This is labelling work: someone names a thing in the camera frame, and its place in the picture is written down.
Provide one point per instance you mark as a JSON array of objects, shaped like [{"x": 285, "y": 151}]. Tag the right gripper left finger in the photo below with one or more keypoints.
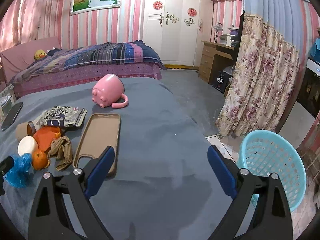
[{"x": 49, "y": 218}]

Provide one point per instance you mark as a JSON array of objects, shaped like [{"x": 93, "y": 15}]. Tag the blue plastic bag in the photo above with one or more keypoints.
[{"x": 18, "y": 175}]

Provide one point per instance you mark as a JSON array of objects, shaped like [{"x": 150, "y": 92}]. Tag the white egg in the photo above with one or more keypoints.
[{"x": 27, "y": 145}]

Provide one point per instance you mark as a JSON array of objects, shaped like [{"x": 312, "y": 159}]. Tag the orange mandarin fruit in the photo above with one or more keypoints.
[{"x": 39, "y": 160}]

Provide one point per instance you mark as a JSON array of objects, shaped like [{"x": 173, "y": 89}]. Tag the brown paper trash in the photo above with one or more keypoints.
[{"x": 61, "y": 150}]

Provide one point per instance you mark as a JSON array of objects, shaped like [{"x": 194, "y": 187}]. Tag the printed snack wrapper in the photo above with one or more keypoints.
[{"x": 63, "y": 116}]

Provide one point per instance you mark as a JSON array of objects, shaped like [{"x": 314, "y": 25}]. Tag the black smartphone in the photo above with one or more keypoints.
[{"x": 11, "y": 116}]

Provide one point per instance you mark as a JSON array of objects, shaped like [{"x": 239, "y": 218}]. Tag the small bedside stand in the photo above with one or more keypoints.
[{"x": 8, "y": 99}]

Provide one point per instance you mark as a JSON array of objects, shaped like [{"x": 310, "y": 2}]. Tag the light blue plastic basket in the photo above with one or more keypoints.
[{"x": 264, "y": 152}]

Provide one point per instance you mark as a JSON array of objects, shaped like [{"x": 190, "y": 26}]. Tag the tan phone case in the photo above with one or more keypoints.
[{"x": 101, "y": 131}]

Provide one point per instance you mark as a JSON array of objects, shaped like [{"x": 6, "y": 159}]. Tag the bed with purple sheet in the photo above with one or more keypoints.
[{"x": 18, "y": 58}]

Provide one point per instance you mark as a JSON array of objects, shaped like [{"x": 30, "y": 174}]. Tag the grey table cloth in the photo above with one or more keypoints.
[{"x": 164, "y": 187}]

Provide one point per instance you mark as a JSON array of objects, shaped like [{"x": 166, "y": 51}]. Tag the yellow duck plush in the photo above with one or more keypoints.
[{"x": 39, "y": 54}]

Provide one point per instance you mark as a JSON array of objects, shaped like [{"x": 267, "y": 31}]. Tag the pink pig mug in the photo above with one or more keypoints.
[{"x": 109, "y": 91}]

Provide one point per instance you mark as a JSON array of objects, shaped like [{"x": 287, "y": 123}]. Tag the water dispenser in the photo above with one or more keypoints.
[{"x": 308, "y": 95}]

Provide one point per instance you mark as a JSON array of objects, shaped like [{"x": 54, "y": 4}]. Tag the pink window curtain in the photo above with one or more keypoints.
[{"x": 28, "y": 20}]

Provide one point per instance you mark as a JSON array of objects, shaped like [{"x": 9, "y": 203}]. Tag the floral curtain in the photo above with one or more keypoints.
[{"x": 266, "y": 68}]

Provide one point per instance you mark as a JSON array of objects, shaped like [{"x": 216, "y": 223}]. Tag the black box under desk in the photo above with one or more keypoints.
[{"x": 221, "y": 81}]

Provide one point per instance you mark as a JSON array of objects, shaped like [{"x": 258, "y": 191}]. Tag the blue plaid quilt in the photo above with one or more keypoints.
[{"x": 59, "y": 60}]

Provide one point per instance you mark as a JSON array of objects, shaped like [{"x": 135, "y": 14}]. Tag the blue cloth on dispenser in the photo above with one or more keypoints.
[{"x": 314, "y": 52}]

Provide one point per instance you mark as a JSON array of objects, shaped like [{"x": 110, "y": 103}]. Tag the wooden desk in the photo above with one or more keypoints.
[{"x": 215, "y": 57}]

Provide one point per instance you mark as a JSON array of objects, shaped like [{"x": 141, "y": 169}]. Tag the desk lamp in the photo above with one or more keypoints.
[{"x": 217, "y": 28}]

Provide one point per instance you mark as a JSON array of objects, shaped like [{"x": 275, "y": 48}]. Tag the white wardrobe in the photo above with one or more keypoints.
[{"x": 176, "y": 29}]

